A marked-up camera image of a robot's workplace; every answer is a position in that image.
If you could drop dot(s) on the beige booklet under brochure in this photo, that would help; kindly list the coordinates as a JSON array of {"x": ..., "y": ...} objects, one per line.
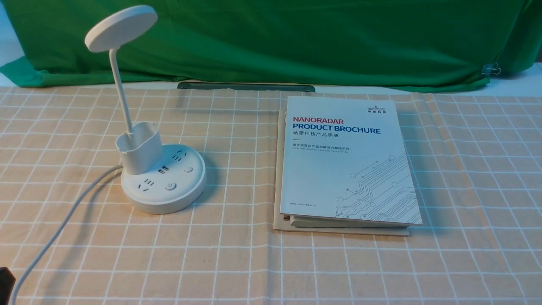
[{"x": 280, "y": 224}]

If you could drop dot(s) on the silver binder clip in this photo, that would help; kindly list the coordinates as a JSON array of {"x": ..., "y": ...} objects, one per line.
[{"x": 491, "y": 69}]

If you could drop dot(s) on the green backdrop cloth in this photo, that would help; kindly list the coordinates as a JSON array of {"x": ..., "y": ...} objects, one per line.
[{"x": 415, "y": 45}]

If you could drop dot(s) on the black object at corner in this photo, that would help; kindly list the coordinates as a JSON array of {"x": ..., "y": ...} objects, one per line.
[{"x": 7, "y": 283}]

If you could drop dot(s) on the white desk lamp with sockets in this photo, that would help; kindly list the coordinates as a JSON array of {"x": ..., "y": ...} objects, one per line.
[{"x": 157, "y": 178}]

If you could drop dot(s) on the beige checkered tablecloth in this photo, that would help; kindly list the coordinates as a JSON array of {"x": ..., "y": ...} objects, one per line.
[{"x": 476, "y": 162}]

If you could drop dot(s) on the dark grey flat bar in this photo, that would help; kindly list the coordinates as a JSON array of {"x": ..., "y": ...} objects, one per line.
[{"x": 245, "y": 86}]

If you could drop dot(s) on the white product brochure book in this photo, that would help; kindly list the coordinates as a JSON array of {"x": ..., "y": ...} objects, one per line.
[{"x": 344, "y": 162}]

